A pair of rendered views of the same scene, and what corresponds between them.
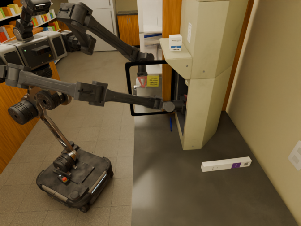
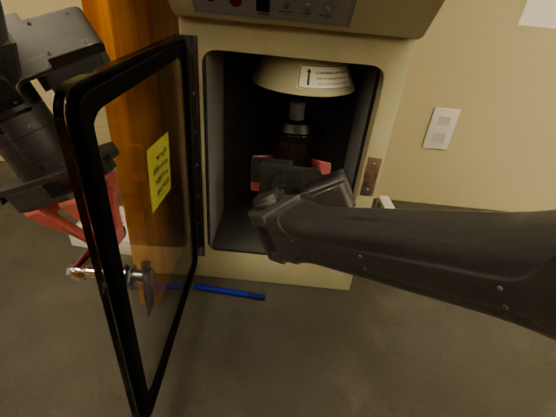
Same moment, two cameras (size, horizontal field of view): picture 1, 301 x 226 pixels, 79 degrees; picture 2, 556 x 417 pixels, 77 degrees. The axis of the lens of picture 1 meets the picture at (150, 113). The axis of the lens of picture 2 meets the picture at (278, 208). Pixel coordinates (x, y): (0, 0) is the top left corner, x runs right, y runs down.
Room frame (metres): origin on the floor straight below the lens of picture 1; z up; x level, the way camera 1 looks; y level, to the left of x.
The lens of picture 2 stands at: (0.89, 0.34, 1.45)
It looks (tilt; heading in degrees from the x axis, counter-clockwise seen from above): 32 degrees down; 271
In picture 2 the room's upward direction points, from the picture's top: 6 degrees clockwise
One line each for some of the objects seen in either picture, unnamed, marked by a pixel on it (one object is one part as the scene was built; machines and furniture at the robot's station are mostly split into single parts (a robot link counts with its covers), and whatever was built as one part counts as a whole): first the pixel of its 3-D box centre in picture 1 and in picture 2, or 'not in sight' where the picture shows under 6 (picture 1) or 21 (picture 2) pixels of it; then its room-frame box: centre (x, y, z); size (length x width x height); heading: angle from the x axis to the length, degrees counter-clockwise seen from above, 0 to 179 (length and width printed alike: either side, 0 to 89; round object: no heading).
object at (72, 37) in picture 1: (75, 42); not in sight; (1.27, 0.48, 1.45); 0.09 x 0.08 x 0.12; 153
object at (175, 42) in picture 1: (175, 42); not in sight; (0.86, -0.13, 1.54); 0.05 x 0.05 x 0.06; 2
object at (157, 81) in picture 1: (151, 90); (161, 221); (1.05, -0.01, 1.19); 0.30 x 0.01 x 0.40; 93
